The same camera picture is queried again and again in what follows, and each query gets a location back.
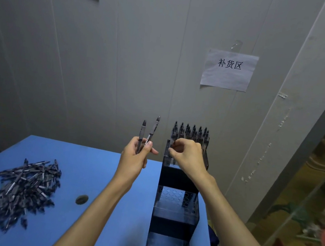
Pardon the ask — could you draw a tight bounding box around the person's left hand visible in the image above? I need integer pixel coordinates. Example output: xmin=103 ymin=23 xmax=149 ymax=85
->
xmin=112 ymin=134 xmax=161 ymax=196

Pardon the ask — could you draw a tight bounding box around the person's right hand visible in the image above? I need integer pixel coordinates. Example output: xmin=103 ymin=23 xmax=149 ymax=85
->
xmin=164 ymin=136 xmax=221 ymax=187

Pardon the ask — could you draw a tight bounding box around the cluster of grey pens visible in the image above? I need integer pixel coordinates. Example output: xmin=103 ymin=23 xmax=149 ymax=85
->
xmin=169 ymin=120 xmax=212 ymax=156

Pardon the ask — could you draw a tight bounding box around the black tiered pen display stand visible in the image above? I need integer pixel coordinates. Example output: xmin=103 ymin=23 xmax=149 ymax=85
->
xmin=143 ymin=138 xmax=212 ymax=246

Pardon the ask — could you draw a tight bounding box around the pile of grey pens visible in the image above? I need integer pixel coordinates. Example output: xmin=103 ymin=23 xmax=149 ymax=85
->
xmin=0 ymin=153 xmax=64 ymax=240

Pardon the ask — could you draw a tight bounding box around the person's right forearm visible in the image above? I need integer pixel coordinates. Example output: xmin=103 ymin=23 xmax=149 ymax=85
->
xmin=194 ymin=175 xmax=297 ymax=246

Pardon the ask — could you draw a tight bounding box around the person's left forearm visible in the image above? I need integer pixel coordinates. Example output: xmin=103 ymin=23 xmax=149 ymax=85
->
xmin=49 ymin=169 xmax=135 ymax=246

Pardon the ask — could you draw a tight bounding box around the blue table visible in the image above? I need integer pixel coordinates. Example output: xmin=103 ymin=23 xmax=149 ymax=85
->
xmin=0 ymin=131 xmax=228 ymax=246

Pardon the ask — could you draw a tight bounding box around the small round metal disc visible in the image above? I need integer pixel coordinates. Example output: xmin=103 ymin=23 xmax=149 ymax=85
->
xmin=74 ymin=193 xmax=90 ymax=207

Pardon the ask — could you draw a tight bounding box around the dark blue cloth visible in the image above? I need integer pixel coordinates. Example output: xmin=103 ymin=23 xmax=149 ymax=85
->
xmin=205 ymin=224 xmax=222 ymax=246

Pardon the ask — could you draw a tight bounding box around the white paper wall sign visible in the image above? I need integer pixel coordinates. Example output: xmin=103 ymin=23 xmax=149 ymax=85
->
xmin=199 ymin=47 xmax=260 ymax=94

